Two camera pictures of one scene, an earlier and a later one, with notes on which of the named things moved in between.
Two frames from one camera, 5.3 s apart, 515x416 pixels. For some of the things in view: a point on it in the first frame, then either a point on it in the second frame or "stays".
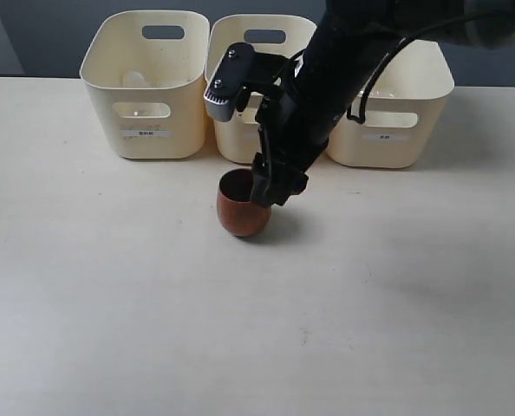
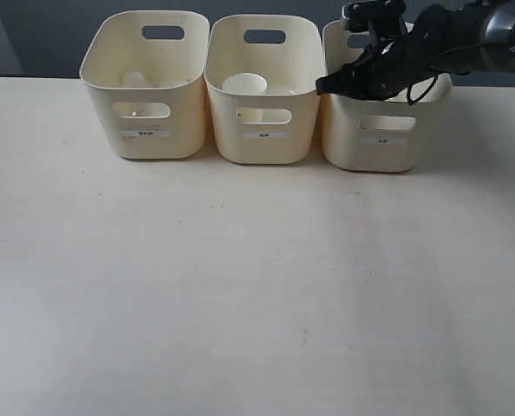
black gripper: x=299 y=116 to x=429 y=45
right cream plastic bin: x=402 y=109 stays
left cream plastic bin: x=149 y=94 stays
